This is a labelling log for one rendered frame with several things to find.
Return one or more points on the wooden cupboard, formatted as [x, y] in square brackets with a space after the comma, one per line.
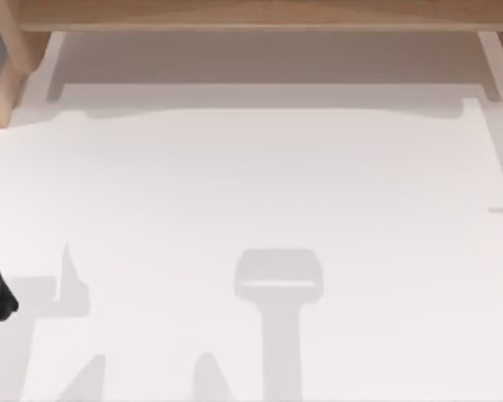
[260, 14]

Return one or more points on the pale wooden pulled-out drawer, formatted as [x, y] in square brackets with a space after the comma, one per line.
[0, 63]

